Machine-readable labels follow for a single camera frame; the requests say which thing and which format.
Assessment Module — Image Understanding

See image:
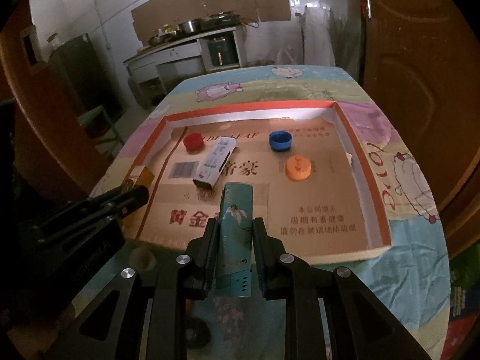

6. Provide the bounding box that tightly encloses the orange rimmed cardboard tray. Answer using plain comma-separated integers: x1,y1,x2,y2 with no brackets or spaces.
126,101,392,264

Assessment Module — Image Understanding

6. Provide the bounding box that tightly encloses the gold rectangular box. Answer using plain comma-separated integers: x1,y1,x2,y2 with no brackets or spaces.
119,164,155,229

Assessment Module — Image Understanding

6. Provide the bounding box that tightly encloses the red bottle cap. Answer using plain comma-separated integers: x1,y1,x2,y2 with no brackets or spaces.
182,133,204,152

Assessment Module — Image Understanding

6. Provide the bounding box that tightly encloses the brown wooden door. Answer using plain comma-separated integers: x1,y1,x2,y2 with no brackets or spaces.
357,0,480,211

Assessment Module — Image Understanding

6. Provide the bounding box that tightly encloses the teal floral box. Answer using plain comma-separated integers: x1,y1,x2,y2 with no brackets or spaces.
216,183,253,298

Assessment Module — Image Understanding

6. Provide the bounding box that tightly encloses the black bottle cap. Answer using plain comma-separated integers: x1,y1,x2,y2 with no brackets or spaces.
185,317,212,350

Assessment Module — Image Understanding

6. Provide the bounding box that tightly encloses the colourful cartoon sheep tablecloth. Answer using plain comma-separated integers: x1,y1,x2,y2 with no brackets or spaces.
93,66,450,359

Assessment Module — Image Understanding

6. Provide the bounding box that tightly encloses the white hello kitty box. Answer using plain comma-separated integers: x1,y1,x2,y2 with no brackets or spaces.
193,136,237,189

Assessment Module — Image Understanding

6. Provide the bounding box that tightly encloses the cardboard sheet on wall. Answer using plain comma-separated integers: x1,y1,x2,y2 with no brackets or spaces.
132,0,291,44

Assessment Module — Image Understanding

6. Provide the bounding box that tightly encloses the grey kitchen counter cabinet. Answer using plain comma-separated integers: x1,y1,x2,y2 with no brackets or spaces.
124,25,247,110

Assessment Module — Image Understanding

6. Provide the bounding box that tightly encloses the black induction stove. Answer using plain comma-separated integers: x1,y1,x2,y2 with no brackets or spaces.
201,11,242,32

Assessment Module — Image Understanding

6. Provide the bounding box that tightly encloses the brown wooden door frame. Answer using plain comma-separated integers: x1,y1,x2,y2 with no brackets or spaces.
1,19,108,194

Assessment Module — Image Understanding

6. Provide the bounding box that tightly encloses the green metal stool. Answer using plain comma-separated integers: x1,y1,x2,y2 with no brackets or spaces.
76,106,125,156

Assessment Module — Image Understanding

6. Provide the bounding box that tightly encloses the blue bottle cap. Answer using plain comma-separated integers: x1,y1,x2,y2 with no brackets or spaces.
268,130,292,152

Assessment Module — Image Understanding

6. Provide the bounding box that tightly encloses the white bottle cap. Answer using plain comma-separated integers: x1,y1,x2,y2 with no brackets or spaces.
128,246,156,272

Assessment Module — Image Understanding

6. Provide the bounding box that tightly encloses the plain orange bottle cap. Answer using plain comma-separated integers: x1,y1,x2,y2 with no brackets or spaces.
285,154,312,181

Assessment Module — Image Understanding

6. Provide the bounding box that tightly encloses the steel cooking pot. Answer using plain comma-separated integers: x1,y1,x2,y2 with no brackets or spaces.
178,19,203,35

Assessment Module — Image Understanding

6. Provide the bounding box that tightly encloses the dark green air fryer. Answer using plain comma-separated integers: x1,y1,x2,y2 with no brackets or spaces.
208,36,238,67

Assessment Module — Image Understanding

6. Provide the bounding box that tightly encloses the green printed carton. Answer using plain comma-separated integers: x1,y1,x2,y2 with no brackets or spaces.
450,244,479,320

